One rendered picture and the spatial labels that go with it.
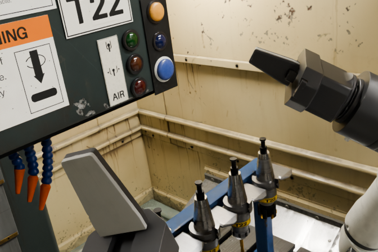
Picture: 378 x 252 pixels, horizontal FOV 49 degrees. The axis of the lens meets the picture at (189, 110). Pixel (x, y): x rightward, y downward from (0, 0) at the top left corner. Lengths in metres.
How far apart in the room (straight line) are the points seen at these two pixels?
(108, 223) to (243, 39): 1.17
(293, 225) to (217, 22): 0.74
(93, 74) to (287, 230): 1.11
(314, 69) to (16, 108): 0.34
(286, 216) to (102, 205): 1.32
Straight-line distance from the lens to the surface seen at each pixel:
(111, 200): 0.25
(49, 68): 0.49
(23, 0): 0.48
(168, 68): 0.59
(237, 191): 0.91
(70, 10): 0.50
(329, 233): 1.48
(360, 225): 0.71
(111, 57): 0.53
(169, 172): 1.95
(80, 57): 0.51
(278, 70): 0.55
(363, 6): 1.18
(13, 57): 0.47
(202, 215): 0.85
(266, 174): 0.99
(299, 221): 1.52
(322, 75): 0.51
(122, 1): 0.54
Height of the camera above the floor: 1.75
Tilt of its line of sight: 21 degrees down
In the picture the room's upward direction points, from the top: 8 degrees counter-clockwise
